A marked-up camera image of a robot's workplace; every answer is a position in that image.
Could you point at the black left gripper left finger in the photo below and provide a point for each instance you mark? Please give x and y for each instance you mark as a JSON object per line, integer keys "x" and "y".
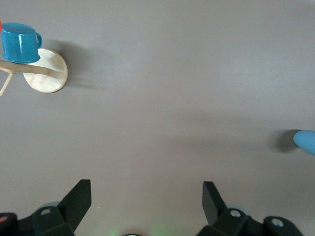
{"x": 71, "y": 209}

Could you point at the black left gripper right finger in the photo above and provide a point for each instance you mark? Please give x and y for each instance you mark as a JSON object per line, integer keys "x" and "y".
{"x": 216, "y": 216}

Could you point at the light blue plastic cup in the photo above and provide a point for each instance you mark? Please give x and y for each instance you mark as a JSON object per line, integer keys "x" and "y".
{"x": 306, "y": 141}

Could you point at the wooden mug tree stand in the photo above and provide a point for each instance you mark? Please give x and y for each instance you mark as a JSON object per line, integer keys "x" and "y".
{"x": 46, "y": 78}

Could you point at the teal enamel mug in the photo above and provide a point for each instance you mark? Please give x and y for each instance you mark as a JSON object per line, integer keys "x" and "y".
{"x": 19, "y": 41}

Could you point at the orange enamel mug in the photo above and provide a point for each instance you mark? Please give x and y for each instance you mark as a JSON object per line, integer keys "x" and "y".
{"x": 0, "y": 25}

